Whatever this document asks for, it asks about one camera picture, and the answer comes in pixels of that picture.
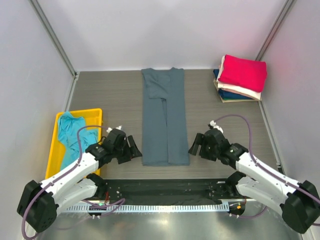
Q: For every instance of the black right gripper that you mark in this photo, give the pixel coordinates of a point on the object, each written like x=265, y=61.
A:
x=199, y=140

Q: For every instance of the turquoise t shirt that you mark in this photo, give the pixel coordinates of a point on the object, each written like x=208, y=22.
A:
x=68, y=126

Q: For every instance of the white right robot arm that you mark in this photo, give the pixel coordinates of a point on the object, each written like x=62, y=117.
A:
x=298, y=203

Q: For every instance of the white slotted cable duct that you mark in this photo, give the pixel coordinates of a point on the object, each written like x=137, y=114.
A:
x=83, y=207

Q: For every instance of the slate blue t shirt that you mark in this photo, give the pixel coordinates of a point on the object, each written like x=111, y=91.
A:
x=164, y=127

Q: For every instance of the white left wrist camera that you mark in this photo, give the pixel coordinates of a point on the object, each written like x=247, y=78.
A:
x=109, y=129

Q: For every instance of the folded cream t shirt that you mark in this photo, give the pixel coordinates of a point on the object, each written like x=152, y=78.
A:
x=239, y=90

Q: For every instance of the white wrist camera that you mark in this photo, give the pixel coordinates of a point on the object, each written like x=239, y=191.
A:
x=109, y=129
x=213, y=125

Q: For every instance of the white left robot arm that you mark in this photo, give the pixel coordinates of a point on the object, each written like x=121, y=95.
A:
x=41, y=202

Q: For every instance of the folded green t shirt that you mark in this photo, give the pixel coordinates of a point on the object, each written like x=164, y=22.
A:
x=227, y=100

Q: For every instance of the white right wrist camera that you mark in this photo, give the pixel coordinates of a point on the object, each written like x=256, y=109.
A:
x=213, y=125

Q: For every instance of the folded navy t shirt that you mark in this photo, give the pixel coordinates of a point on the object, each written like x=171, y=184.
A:
x=226, y=94

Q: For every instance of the folded red t shirt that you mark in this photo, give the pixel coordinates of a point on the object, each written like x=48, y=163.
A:
x=245, y=73

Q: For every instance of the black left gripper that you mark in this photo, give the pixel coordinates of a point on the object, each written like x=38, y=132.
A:
x=133, y=151

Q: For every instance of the yellow plastic bin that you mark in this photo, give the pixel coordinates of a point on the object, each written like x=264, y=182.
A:
x=93, y=119

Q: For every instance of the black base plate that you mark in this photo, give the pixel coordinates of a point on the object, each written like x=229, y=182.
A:
x=168, y=192

